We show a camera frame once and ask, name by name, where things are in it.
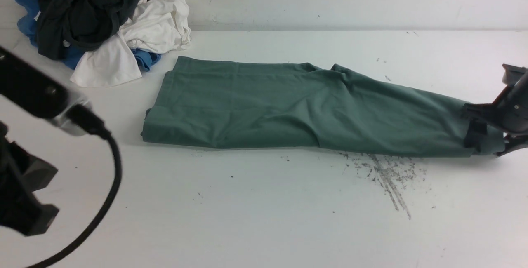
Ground white garment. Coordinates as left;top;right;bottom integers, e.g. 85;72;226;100
70;0;191;88

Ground dark grey garment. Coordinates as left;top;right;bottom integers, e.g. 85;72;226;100
35;0;139;61

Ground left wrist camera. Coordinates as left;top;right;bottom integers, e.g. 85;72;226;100
0;47;101;136

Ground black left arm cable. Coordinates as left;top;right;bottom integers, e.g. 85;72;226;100
25;105;123;268

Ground blue garment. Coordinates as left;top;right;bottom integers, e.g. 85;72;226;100
15;0;161;71

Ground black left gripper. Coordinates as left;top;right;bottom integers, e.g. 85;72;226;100
0;123;59;237

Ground green long-sleeved shirt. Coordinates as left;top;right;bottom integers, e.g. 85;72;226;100
141;57;505;158

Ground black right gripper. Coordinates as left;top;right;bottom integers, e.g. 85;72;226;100
462;64;528;157

